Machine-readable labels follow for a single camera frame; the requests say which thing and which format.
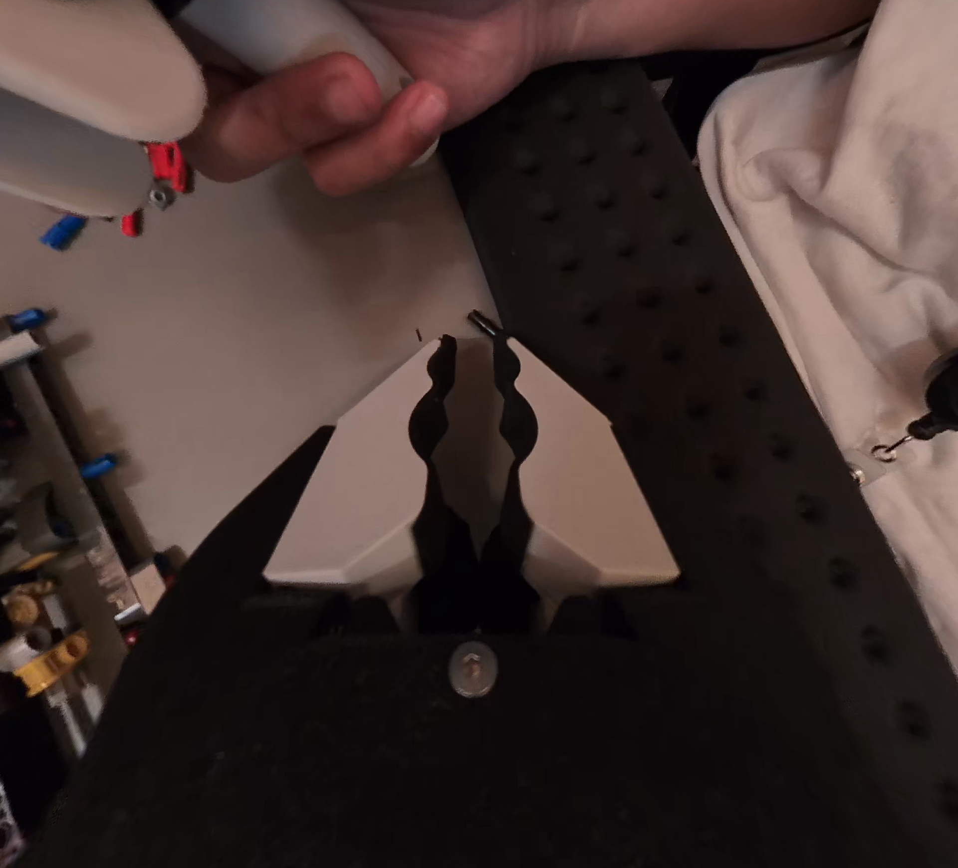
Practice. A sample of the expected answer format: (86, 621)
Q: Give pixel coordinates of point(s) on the grey lego car chassis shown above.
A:
(52, 658)

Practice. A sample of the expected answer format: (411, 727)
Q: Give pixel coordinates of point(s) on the person's white shirt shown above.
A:
(861, 172)

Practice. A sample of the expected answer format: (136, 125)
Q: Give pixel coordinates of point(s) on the black lego connector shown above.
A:
(486, 325)

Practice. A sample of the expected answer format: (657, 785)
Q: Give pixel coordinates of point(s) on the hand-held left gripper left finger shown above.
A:
(344, 509)

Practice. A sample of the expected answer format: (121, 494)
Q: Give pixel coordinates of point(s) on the pile of mixed lego pins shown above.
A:
(168, 164)

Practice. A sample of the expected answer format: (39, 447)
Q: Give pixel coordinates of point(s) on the person's right hand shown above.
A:
(449, 22)

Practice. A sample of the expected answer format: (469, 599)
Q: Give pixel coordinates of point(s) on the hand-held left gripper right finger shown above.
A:
(599, 509)

